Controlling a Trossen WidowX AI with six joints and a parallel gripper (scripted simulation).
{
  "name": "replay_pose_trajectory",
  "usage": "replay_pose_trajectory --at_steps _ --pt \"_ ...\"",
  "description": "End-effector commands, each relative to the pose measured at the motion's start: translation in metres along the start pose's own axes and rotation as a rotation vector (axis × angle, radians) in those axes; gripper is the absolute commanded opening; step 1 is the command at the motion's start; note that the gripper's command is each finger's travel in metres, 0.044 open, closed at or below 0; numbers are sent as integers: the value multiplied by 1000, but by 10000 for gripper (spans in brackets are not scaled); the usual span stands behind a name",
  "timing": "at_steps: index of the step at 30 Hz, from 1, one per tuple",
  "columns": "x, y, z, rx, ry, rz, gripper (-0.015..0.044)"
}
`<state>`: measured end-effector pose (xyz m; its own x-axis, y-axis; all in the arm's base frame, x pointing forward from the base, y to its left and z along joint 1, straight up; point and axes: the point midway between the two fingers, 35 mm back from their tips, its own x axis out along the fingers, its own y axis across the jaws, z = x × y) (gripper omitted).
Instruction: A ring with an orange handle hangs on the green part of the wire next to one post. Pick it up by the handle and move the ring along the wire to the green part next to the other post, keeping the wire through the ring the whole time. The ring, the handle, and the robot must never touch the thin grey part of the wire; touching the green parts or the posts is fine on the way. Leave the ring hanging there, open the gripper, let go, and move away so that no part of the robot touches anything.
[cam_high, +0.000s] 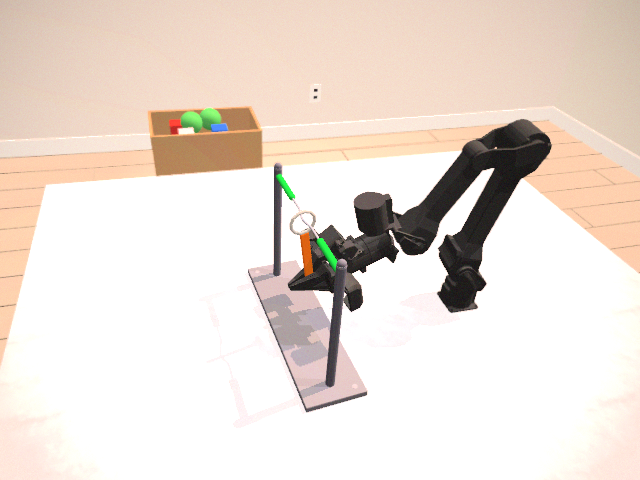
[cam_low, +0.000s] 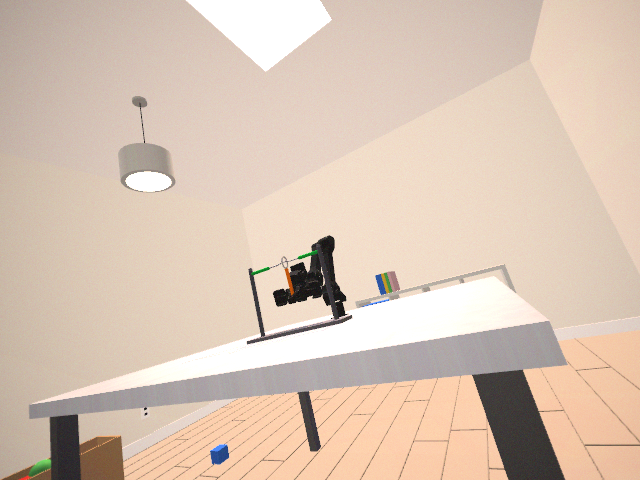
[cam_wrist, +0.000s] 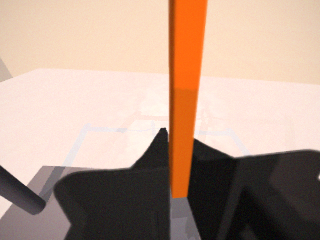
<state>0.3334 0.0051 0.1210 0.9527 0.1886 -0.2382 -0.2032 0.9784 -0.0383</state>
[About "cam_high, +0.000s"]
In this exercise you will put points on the orange handle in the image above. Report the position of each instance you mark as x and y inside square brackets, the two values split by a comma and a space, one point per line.
[305, 241]

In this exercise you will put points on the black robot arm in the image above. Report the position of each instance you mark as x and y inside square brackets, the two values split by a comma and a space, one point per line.
[521, 148]

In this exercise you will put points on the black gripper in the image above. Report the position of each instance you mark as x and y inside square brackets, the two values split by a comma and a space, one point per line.
[323, 276]

